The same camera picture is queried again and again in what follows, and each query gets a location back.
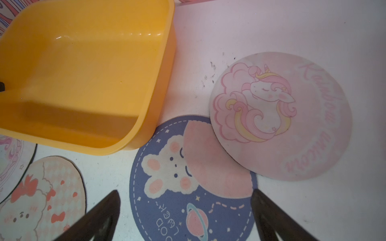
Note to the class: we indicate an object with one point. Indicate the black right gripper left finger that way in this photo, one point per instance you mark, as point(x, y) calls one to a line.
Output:
point(98, 224)

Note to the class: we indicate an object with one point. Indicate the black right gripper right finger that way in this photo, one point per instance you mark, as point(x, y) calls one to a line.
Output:
point(273, 223)

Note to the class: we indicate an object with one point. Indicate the pink checkered bear coaster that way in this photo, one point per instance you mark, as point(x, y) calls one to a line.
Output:
point(46, 203)

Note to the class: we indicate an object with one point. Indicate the blue bunny planet coaster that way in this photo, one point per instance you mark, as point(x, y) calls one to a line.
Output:
point(185, 187)

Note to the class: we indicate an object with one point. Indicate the pink unicorn horse coaster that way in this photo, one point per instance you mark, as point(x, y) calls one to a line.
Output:
point(16, 156)

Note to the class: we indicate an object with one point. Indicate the yellow plastic storage box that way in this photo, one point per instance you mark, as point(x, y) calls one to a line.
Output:
point(85, 76)

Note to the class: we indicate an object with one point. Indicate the pink rainbow unicorn coaster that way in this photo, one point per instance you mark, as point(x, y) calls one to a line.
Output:
point(281, 116)

